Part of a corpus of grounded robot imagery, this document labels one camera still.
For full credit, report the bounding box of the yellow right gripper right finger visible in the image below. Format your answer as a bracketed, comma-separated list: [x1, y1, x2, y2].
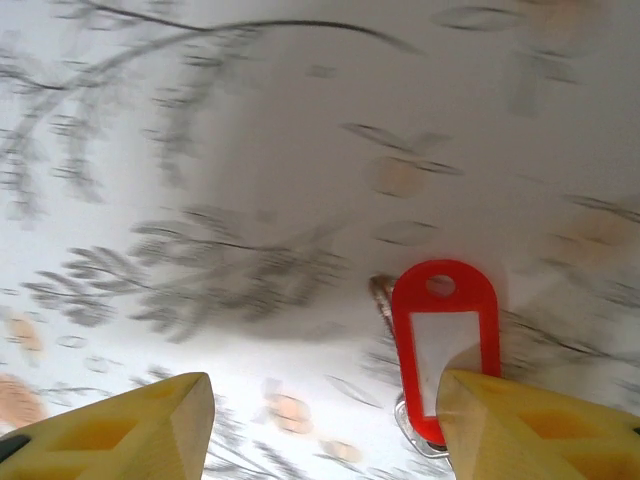
[436, 368, 640, 480]

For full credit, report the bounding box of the small silver split ring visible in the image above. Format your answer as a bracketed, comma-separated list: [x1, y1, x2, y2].
[392, 397, 454, 460]

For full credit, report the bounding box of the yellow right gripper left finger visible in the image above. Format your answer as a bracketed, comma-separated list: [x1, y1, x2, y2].
[0, 371, 217, 480]

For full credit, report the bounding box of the floral printed tablecloth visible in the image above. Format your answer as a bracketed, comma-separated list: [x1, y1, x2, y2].
[0, 0, 640, 480]

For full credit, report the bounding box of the red plastic key tag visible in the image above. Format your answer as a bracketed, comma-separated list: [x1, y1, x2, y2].
[391, 258, 502, 447]

